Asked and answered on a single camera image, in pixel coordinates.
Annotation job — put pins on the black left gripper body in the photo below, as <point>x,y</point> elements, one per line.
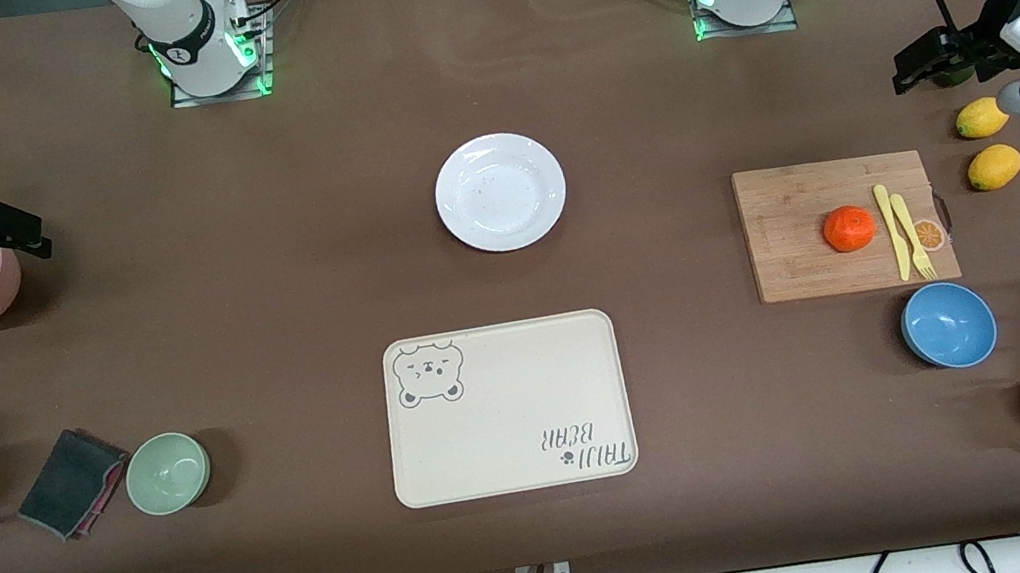
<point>980,37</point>

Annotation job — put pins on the orange fruit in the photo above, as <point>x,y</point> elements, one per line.
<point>849,229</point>

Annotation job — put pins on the white round plate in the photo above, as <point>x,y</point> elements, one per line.
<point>501,192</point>

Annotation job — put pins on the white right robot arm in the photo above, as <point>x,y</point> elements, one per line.
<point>190,41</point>

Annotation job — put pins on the green avocado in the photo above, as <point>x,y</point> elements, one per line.
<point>954,75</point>

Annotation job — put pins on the yellow lemon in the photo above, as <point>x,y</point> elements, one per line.
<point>995,166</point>
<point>982,117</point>

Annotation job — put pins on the yellow plastic fork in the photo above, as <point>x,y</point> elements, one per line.
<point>909,232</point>

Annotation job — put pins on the orange slice piece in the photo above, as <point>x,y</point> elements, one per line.
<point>931,236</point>

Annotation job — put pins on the yellow plastic knife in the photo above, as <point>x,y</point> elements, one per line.
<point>894,239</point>

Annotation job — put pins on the wooden cutting board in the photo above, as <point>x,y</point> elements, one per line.
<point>795,234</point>

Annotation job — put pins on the blue bowl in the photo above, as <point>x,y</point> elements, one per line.
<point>949,325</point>

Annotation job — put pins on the folded grey cloth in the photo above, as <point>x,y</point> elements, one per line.
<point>64,484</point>

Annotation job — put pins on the pale green bowl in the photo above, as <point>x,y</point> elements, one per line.
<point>167,474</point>

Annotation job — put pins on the cream tray with bear print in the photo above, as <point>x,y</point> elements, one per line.
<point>508,408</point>

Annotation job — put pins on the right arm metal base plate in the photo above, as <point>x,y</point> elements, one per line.
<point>260,71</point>

